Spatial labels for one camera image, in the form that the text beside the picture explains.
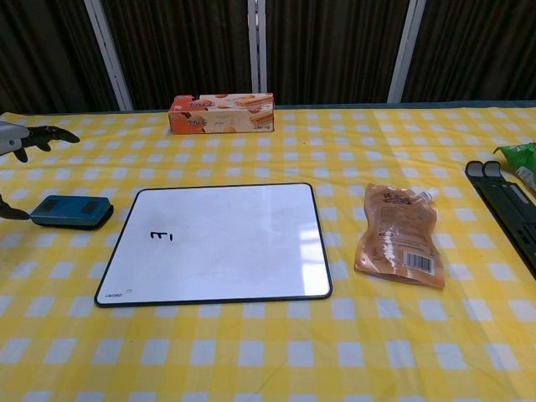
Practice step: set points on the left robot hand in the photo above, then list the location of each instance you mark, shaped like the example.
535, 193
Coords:
38, 135

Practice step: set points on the blue whiteboard eraser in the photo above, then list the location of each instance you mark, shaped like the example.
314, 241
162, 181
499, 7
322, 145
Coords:
71, 211

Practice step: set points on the small white whiteboard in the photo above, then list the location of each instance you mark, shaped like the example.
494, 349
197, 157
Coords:
218, 245

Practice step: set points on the orange biscuit box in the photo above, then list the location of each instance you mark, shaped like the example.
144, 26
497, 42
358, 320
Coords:
222, 114

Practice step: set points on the yellow checkered tablecloth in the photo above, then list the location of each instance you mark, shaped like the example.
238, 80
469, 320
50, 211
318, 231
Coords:
268, 259

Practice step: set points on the orange spout pouch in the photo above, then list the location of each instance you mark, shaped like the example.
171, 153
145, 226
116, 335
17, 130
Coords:
398, 236

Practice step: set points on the black folding stand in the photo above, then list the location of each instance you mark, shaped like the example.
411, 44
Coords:
508, 201

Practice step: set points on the green snack bag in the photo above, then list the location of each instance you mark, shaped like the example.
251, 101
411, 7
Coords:
522, 161

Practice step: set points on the white metal frame post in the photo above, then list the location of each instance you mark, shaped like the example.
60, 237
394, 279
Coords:
109, 54
257, 47
405, 50

